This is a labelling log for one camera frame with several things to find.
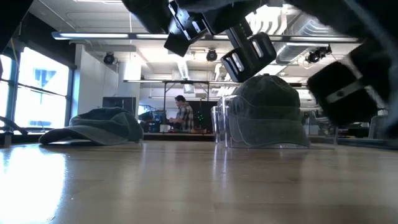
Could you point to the black ceiling spotlight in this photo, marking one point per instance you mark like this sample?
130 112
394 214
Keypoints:
211 55
317 55
109 58

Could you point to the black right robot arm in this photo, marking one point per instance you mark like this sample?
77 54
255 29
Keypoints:
326 12

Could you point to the black frame background table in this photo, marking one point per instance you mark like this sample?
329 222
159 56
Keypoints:
155 81

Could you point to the black monitor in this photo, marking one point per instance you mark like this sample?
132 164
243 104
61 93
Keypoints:
119 102

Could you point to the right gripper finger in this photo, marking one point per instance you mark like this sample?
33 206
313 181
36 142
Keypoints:
339 93

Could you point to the long ceiling light strip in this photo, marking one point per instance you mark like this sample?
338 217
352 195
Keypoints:
93 35

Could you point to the clear plastic container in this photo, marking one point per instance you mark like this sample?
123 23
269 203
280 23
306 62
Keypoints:
227 133
217 121

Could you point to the person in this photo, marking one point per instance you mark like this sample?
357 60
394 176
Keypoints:
185 115

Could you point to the black panel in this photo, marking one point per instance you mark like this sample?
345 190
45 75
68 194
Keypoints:
202 115

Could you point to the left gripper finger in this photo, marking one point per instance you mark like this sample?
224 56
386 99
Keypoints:
186 31
248 57

